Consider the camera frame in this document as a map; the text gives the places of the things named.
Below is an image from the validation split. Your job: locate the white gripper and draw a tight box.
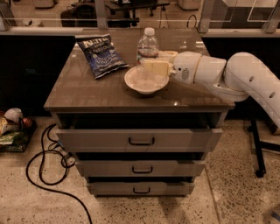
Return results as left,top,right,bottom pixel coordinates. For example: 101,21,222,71
142,51,202,84

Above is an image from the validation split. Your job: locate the clear plastic water bottle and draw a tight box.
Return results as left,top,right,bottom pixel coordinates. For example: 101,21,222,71
136,27,160,84

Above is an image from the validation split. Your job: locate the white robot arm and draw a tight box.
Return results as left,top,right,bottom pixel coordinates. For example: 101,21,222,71
140,52,280,128

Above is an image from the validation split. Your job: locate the white paper bowl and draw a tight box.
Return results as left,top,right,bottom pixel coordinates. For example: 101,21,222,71
124,66,169,95

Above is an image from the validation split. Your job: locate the blue chip bag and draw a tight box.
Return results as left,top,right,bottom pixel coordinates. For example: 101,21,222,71
76,34,129,79

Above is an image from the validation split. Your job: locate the grey drawer cabinet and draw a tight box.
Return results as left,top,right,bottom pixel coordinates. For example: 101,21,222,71
44,27,236,198

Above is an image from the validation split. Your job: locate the dark background desk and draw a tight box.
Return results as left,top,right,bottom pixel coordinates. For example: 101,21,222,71
105,0,170,26

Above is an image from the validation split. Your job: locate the top grey drawer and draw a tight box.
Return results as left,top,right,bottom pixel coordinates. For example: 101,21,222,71
57,129,222,152

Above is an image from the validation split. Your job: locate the grey drawer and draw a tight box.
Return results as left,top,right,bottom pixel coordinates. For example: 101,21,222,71
57,129,222,152
87,182,194,196
76,160,205,177

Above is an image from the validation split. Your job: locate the dark office chair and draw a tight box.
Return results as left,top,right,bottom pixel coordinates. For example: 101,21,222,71
60,2,97,27

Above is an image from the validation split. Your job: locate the middle grey drawer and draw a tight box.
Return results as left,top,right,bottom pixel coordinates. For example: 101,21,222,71
76,160,205,177

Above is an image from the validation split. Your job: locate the black stand with caster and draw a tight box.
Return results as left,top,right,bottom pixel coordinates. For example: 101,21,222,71
248,119,280,178

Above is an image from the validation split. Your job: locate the bottom grey drawer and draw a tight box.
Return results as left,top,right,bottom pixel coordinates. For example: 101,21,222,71
87,182,194,196

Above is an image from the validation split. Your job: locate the glass partition railing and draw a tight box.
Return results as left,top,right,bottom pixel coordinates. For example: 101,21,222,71
1,0,279,37

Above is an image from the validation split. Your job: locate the pile of items on floor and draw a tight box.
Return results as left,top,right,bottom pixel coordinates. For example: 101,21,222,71
0,108,37,152

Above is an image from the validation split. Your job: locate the black floor cable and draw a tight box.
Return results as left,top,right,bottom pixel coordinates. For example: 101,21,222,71
25,122,94,224

